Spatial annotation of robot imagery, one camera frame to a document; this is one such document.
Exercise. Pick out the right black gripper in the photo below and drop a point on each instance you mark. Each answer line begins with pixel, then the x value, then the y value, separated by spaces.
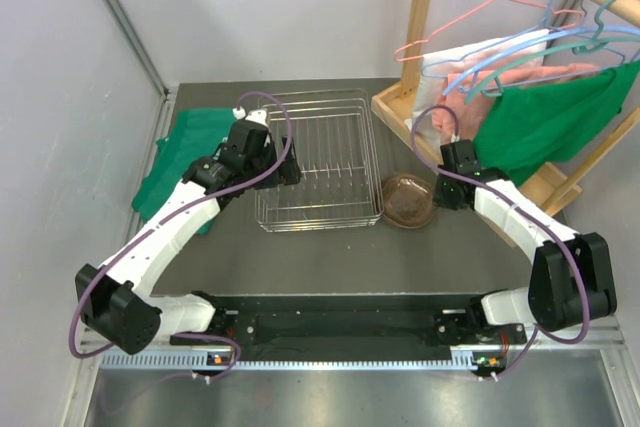
pixel 443 201

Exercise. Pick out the green hanging garment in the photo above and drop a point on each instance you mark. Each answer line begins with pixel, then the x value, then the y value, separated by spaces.
pixel 527 128

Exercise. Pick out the wire dish rack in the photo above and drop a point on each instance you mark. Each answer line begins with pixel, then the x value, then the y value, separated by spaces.
pixel 335 147

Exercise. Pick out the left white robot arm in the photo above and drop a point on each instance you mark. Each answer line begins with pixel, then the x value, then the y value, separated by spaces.
pixel 115 300

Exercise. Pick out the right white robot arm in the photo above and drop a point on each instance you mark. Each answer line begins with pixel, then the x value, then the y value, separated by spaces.
pixel 571 278

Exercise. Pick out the folded green t-shirt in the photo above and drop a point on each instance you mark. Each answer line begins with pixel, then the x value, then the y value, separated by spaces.
pixel 196 133

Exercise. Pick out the teal plastic hanger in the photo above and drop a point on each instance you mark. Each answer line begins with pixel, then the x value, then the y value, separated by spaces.
pixel 484 76

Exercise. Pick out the pink hanging garment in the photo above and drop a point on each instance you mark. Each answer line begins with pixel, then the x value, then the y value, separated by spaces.
pixel 471 114

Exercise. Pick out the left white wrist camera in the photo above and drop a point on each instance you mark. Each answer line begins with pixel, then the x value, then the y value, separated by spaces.
pixel 258 116

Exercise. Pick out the amber glass plate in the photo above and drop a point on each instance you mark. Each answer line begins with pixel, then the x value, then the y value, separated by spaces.
pixel 407 201

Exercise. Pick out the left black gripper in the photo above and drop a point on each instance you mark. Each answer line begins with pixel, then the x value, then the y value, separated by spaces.
pixel 286 173

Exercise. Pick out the light blue plastic hanger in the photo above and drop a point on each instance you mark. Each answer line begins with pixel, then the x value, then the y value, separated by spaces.
pixel 615 41

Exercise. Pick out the wooden clothes rack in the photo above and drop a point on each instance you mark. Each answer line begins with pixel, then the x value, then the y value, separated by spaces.
pixel 549 188

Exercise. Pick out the pink wire hanger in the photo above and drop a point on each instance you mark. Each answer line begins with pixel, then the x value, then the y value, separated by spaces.
pixel 480 7

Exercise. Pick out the slotted cable duct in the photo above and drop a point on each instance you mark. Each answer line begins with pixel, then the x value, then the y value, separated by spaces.
pixel 213 360

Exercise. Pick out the white hanging garment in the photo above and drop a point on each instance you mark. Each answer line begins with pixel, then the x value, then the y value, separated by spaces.
pixel 438 126

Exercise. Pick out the aluminium frame profile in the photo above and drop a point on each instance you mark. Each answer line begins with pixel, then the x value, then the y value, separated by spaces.
pixel 133 40

